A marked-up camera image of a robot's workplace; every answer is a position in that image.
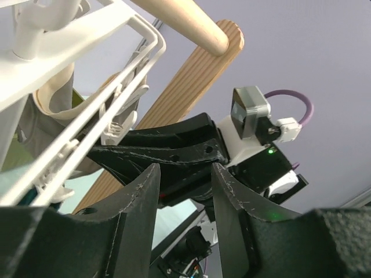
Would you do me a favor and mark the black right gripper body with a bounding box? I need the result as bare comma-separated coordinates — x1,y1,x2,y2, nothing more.
158,127,293,209

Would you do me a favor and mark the wooden rack frame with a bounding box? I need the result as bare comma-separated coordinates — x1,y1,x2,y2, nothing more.
79,1,245,208

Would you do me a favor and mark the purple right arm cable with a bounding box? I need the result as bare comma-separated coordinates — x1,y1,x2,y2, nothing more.
265,89,315,127

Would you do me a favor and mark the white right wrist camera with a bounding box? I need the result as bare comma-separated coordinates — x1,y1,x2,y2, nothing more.
217,86,303,167

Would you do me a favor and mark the olive green plastic bin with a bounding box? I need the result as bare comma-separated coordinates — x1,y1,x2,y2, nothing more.
1,134,34,172

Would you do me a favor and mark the white plastic clip hanger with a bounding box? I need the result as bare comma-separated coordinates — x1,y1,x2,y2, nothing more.
1,1,166,207

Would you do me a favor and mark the green christmas reindeer sock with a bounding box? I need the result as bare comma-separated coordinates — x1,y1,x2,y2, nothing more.
17,187,62,210

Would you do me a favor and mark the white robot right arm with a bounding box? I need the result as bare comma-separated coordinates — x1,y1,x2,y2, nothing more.
88,113,306,277

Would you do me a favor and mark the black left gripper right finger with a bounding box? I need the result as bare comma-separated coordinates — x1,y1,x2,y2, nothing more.
210,162,371,278

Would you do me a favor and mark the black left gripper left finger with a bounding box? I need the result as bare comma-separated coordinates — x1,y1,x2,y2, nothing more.
1,164,161,277

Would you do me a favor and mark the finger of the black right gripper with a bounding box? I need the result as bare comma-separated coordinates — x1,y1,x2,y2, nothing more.
118,113,217,149
88,139,229,188

